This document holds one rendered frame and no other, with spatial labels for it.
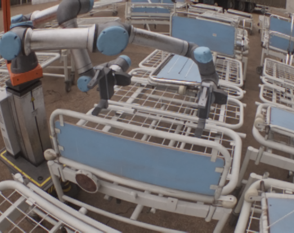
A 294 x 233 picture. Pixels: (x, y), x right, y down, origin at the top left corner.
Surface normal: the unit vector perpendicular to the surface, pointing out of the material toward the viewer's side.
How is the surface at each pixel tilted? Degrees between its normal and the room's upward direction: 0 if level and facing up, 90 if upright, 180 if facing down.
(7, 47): 89
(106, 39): 91
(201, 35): 91
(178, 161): 90
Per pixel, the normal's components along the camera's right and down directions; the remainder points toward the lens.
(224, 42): -0.33, 0.48
